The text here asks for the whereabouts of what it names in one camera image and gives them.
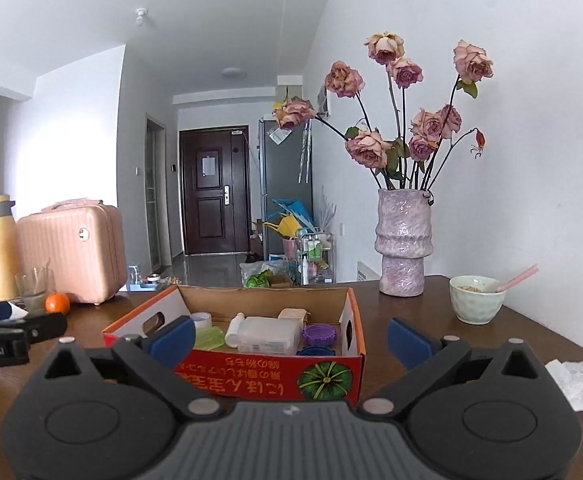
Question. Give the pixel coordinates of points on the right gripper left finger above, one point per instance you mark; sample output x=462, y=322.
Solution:
x=150, y=363

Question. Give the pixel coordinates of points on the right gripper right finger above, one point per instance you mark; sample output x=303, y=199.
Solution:
x=429, y=363

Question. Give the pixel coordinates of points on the translucent plastic container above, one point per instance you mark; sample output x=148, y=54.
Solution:
x=270, y=336

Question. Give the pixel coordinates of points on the beige small block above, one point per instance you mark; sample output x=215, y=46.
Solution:
x=299, y=315

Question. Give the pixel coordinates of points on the blue tissue pack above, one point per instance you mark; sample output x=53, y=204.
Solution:
x=17, y=313

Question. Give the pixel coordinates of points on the orange fruit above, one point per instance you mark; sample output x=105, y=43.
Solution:
x=57, y=302

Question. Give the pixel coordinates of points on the clear drinking glass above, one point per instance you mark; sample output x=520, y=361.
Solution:
x=34, y=285

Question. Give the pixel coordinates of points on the clear tape roll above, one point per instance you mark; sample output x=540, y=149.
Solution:
x=202, y=320

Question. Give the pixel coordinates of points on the pale green bowl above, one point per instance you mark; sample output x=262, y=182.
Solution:
x=471, y=301

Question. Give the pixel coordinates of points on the red cardboard box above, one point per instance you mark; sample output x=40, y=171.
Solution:
x=227, y=372

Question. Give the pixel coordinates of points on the pink mini suitcase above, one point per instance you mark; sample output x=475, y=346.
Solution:
x=81, y=243

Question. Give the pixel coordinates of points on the purple round lid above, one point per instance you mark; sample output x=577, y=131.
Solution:
x=319, y=334

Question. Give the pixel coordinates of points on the pink spoon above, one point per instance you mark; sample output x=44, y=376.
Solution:
x=523, y=276

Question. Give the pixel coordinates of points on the purple textured vase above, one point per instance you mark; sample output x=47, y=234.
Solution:
x=404, y=240

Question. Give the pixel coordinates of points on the white crumpled tissue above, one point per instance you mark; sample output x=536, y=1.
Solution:
x=569, y=378

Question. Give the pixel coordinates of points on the yellow blue bags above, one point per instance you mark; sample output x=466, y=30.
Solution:
x=290, y=218

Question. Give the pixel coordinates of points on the dark brown door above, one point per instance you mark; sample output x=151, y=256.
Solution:
x=215, y=186

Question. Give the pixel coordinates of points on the dried pink roses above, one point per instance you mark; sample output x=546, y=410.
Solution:
x=413, y=158

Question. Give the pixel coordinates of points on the grey refrigerator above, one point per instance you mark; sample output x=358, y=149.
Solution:
x=284, y=174

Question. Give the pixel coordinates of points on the small wire rack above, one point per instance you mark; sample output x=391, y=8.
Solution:
x=315, y=257

